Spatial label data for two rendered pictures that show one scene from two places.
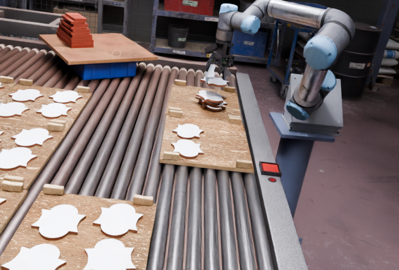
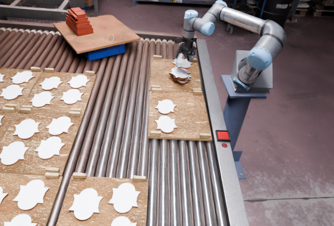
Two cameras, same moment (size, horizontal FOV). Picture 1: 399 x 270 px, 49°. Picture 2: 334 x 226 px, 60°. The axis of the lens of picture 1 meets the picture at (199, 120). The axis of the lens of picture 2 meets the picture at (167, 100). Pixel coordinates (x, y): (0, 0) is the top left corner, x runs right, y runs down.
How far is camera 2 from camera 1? 0.44 m
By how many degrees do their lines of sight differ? 14
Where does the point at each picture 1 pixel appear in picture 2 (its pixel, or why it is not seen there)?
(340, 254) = (266, 156)
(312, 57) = (253, 61)
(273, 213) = (225, 177)
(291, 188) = (236, 125)
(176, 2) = not seen: outside the picture
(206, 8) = not seen: outside the picture
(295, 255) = (241, 213)
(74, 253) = not seen: outside the picture
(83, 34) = (85, 25)
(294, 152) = (238, 105)
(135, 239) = (136, 213)
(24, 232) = (64, 215)
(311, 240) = (247, 147)
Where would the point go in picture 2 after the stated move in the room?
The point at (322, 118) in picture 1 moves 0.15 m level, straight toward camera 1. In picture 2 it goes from (258, 83) to (256, 94)
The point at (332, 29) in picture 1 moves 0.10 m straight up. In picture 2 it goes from (269, 42) to (276, 23)
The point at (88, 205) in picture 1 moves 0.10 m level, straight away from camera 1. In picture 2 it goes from (103, 185) to (102, 167)
